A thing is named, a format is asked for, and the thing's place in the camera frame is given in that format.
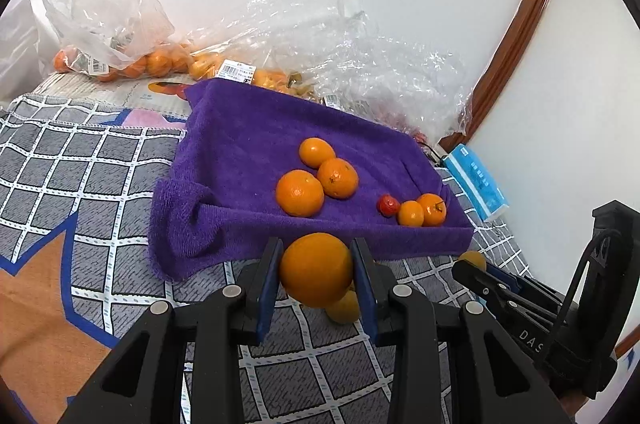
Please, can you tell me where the clear bag of tan fruits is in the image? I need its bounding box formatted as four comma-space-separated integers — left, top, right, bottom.
285, 68, 371, 115

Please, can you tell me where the cardboard box with mango print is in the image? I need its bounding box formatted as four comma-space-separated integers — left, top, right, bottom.
30, 71, 201, 117

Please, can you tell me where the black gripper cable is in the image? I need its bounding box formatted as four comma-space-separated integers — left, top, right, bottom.
547, 229, 626, 355

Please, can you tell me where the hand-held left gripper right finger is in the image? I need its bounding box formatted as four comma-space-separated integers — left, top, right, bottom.
350, 237, 573, 424

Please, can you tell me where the small red fruit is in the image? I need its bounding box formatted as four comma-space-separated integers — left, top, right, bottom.
376, 195, 401, 218

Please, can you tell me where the thin black cable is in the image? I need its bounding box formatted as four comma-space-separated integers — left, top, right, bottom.
417, 139, 448, 167

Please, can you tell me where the small yellow citrus fruit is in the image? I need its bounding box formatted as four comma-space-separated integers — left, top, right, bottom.
325, 289, 362, 325
457, 250, 487, 272

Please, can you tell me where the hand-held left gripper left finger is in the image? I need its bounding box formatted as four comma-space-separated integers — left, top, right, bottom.
57, 238, 285, 424

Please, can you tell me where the brown wooden trim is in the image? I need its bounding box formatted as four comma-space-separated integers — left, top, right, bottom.
437, 0, 568, 149

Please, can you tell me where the crumpled clear plastic bag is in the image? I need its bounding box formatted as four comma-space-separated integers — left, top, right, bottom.
240, 0, 475, 145

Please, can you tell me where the grid-patterned blanket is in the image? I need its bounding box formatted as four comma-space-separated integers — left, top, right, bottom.
0, 94, 533, 424

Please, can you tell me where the plastic bag of oranges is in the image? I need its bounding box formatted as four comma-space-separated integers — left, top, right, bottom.
42, 0, 201, 83

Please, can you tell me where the small orange with stem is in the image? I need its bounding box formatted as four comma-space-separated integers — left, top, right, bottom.
416, 193, 447, 227

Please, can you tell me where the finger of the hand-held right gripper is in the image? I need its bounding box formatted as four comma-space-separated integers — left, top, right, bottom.
451, 260, 523, 322
482, 263, 558, 302

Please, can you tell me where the blue tissue pack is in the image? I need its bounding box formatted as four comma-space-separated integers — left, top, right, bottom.
442, 144, 510, 222

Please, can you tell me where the purple towel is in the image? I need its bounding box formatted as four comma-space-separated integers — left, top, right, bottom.
148, 78, 475, 282

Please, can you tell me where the labelled bag of small oranges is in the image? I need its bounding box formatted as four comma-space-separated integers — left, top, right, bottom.
187, 28, 301, 94

